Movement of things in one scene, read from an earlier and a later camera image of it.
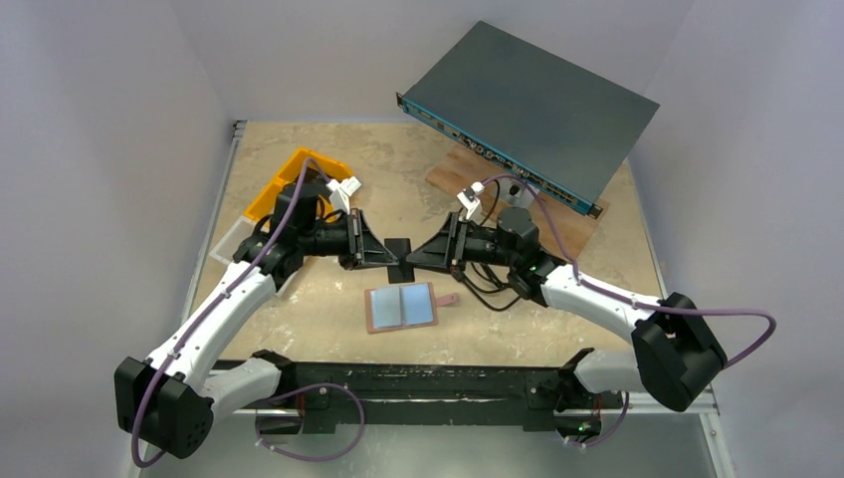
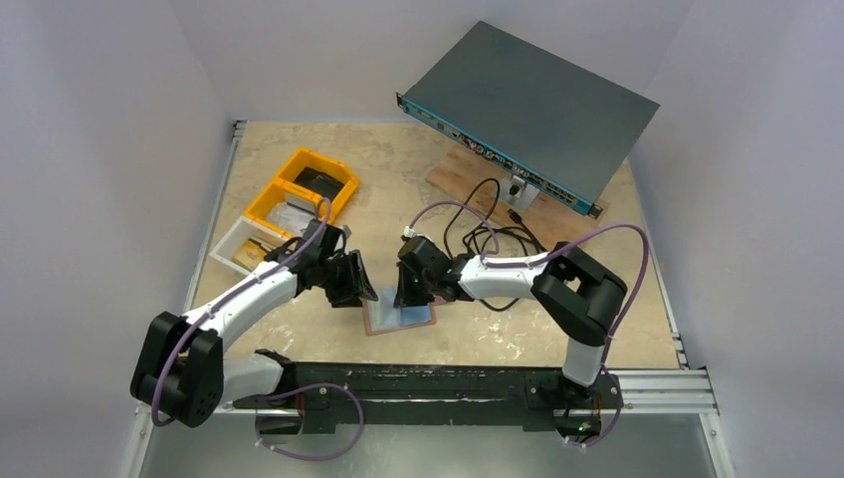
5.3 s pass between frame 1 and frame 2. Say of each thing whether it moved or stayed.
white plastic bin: stayed
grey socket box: stayed
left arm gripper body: moved
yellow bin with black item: moved
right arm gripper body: moved
